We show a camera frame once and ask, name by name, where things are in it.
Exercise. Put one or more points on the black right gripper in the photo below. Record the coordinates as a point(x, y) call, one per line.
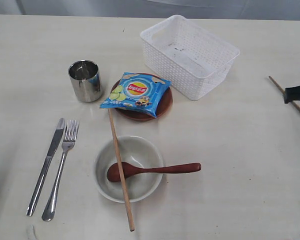
point(292, 94)

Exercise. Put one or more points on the wooden chopstick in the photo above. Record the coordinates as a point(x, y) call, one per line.
point(121, 174)
point(278, 87)

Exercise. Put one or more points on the white perforated plastic basket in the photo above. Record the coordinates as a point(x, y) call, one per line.
point(194, 60)

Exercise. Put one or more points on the blue chips bag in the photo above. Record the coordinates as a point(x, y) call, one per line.
point(137, 92)

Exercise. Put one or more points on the brown round plate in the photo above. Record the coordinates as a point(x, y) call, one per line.
point(163, 106)

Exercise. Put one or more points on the white ceramic patterned bowl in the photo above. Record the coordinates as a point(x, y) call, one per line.
point(136, 151)

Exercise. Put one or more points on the brown wooden spoon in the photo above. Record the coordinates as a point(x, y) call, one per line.
point(129, 170)

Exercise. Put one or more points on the stainless steel cup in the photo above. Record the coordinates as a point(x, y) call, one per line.
point(85, 79)

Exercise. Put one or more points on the stainless steel fork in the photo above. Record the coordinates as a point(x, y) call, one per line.
point(69, 140)

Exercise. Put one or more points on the stainless steel knife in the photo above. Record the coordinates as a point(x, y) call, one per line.
point(57, 136)

